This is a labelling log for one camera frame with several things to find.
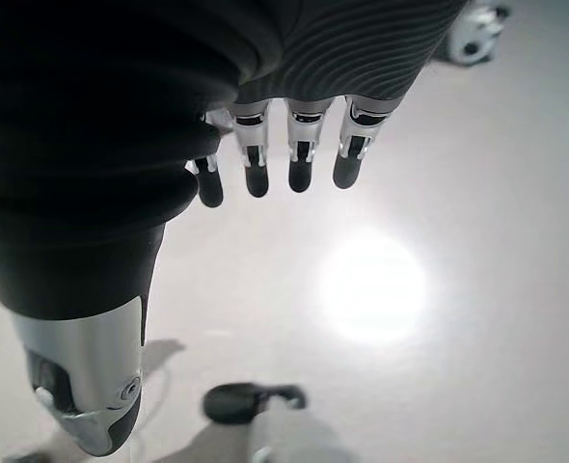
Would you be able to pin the right robot leg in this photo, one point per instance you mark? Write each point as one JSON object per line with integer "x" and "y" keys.
{"x": 231, "y": 400}

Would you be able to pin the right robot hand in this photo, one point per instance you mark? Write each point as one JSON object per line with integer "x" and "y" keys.
{"x": 96, "y": 144}

